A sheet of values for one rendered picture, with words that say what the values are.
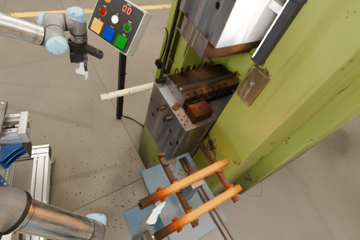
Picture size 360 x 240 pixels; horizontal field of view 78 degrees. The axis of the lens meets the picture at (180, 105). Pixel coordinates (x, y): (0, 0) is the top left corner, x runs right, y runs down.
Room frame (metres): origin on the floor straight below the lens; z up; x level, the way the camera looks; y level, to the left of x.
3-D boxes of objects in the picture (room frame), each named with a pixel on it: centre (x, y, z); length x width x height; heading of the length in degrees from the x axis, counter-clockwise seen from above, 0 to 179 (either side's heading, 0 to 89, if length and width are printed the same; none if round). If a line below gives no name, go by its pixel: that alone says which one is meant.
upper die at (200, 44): (1.06, -0.08, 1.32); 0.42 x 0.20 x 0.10; 137
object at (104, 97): (1.07, 0.37, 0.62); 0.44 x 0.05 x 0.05; 137
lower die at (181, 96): (1.06, -0.08, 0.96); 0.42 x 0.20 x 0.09; 137
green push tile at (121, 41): (1.07, 0.47, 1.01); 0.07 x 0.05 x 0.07; 72
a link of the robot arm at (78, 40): (0.81, 0.57, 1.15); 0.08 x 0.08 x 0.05
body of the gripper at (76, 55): (0.81, 0.57, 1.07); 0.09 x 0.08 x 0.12; 123
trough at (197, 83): (1.04, -0.10, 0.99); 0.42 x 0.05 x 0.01; 137
